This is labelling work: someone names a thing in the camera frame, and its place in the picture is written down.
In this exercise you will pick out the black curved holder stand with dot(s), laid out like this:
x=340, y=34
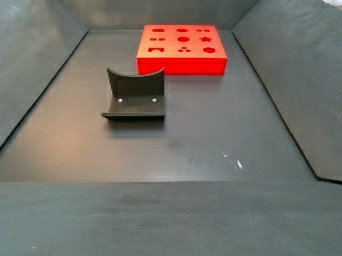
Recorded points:
x=137, y=95

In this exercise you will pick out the red shape-sorter block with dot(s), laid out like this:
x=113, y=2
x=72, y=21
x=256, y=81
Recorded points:
x=183, y=49

